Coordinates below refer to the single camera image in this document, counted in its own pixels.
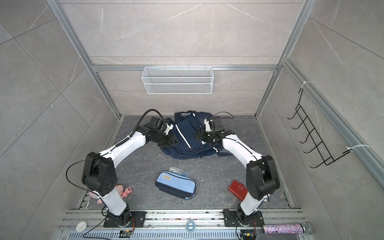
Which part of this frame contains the navy blue student backpack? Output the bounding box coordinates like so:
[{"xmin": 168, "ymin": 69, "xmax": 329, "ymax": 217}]
[{"xmin": 161, "ymin": 111, "xmax": 232, "ymax": 160}]

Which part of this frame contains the light blue pencil case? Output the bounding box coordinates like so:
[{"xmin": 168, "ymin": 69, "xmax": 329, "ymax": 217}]
[{"xmin": 155, "ymin": 171, "xmax": 196, "ymax": 200}]

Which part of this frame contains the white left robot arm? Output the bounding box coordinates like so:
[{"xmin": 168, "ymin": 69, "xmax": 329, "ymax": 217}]
[{"xmin": 81, "ymin": 117, "xmax": 176, "ymax": 217}]

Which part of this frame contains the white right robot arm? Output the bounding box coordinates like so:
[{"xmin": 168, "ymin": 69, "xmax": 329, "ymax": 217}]
[{"xmin": 197, "ymin": 116, "xmax": 281, "ymax": 223}]

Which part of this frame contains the clear plastic eraser box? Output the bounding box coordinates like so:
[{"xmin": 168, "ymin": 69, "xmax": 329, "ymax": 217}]
[{"xmin": 169, "ymin": 166, "xmax": 190, "ymax": 177}]

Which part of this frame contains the red wallet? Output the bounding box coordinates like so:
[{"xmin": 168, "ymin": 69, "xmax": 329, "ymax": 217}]
[{"xmin": 228, "ymin": 180, "xmax": 248, "ymax": 201}]

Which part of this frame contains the pink plush doll red dress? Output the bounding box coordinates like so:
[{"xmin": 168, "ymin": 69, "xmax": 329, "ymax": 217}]
[{"xmin": 89, "ymin": 185, "xmax": 133, "ymax": 205}]

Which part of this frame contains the clear tape roll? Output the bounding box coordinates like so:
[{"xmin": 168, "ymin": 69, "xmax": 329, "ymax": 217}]
[{"xmin": 185, "ymin": 220, "xmax": 196, "ymax": 233}]

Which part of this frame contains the white round cap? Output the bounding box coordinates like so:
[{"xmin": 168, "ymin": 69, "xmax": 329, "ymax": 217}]
[{"xmin": 76, "ymin": 221, "xmax": 88, "ymax": 233}]

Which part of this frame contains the glittery purple tube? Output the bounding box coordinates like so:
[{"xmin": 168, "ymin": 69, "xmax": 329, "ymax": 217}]
[{"xmin": 262, "ymin": 223, "xmax": 315, "ymax": 235}]

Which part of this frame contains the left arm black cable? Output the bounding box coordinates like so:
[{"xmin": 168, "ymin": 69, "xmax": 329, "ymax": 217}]
[{"xmin": 128, "ymin": 108, "xmax": 165, "ymax": 139}]

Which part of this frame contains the white wire mesh basket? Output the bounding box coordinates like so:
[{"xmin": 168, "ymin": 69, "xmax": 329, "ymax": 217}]
[{"xmin": 142, "ymin": 67, "xmax": 214, "ymax": 95}]

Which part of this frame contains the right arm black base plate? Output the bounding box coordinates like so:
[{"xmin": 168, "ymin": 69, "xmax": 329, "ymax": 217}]
[{"xmin": 223, "ymin": 209, "xmax": 265, "ymax": 227}]

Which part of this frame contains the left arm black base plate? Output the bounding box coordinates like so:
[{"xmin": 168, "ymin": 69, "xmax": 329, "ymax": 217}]
[{"xmin": 103, "ymin": 211, "xmax": 147, "ymax": 228}]

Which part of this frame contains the black wire hook rack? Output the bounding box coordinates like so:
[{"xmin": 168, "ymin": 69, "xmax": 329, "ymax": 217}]
[{"xmin": 287, "ymin": 89, "xmax": 353, "ymax": 169}]

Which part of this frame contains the aluminium rail frame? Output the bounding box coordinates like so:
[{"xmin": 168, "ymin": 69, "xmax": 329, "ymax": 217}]
[{"xmin": 58, "ymin": 209, "xmax": 309, "ymax": 240}]

